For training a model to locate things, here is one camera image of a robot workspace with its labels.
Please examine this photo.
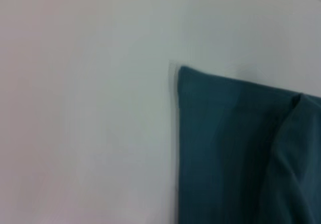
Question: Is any teal FREE! print t-shirt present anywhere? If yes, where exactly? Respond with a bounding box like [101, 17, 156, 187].
[177, 65, 321, 224]

